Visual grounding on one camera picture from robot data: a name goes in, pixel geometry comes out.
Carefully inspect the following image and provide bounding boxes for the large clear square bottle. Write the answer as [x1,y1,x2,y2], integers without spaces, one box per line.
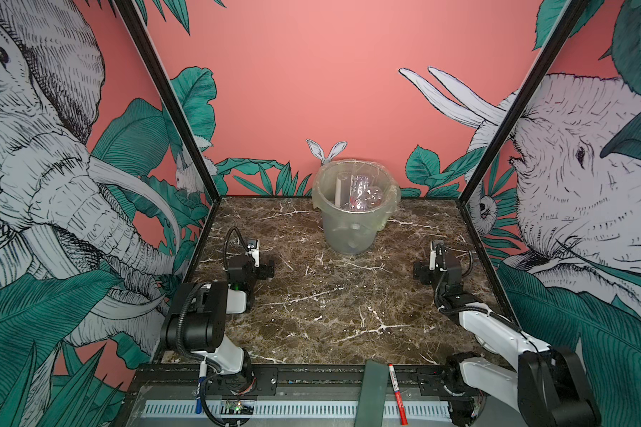
[334,173,354,210]

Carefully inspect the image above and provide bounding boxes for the red label cola bottle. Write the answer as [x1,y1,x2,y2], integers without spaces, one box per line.
[351,186,384,212]

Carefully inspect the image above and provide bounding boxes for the clear bottle white cap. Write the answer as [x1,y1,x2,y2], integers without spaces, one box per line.
[350,174,372,199]

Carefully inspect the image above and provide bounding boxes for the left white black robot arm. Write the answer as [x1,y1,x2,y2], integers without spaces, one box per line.
[160,254,275,396]

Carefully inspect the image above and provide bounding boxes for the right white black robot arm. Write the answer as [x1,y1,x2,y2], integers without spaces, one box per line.
[413,241,602,426]

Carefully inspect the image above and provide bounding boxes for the grey mesh waste bin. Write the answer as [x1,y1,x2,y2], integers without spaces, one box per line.
[313,159,401,256]

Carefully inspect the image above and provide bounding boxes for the translucent green bin liner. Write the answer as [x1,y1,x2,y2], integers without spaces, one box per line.
[311,159,402,231]

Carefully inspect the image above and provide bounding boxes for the blue marker pen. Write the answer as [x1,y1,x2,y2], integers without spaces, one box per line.
[195,360,208,415]

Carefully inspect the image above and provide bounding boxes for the red marker pen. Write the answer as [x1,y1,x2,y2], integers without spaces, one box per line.
[388,364,409,426]

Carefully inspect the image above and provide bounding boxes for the green tape strip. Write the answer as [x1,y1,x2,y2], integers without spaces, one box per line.
[354,359,389,427]

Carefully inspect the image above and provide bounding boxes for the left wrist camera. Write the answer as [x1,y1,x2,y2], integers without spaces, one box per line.
[247,238,260,268]

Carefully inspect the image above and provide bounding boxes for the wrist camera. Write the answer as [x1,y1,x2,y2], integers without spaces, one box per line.
[247,238,260,268]
[428,240,446,272]

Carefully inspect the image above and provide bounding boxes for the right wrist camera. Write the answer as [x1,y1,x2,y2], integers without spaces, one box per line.
[428,240,446,272]

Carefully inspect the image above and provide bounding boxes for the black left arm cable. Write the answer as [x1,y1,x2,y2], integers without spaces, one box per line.
[223,226,249,270]

